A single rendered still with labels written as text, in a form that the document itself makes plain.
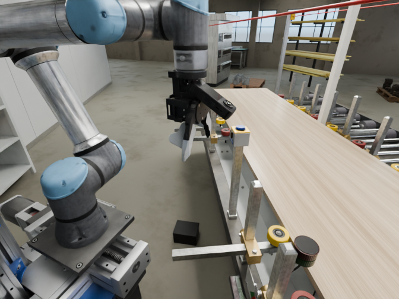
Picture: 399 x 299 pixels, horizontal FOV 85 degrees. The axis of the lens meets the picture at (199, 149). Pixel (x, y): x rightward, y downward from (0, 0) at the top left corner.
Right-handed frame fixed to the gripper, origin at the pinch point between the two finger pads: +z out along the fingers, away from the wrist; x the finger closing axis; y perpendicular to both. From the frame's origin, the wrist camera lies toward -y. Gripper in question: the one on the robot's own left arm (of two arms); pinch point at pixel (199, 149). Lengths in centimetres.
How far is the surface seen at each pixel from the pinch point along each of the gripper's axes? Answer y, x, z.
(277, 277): -25.9, 5.7, 30.6
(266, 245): -21, -18, 48
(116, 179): 162, -107, 132
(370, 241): -57, -31, 42
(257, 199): -15.2, -16.7, 25.3
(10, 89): 345, -121, 43
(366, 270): -53, -16, 42
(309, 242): -31.2, 0.3, 20.1
